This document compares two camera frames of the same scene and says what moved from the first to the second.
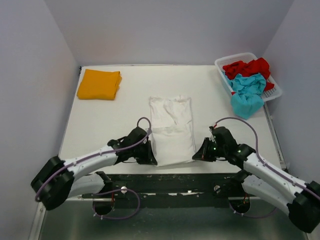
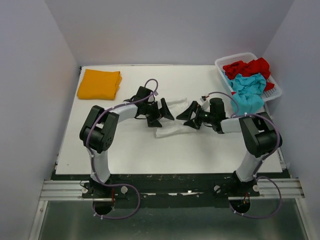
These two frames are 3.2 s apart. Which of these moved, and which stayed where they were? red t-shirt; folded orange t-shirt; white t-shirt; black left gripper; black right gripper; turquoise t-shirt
Moved: white t-shirt; black right gripper; black left gripper
Stayed: turquoise t-shirt; red t-shirt; folded orange t-shirt
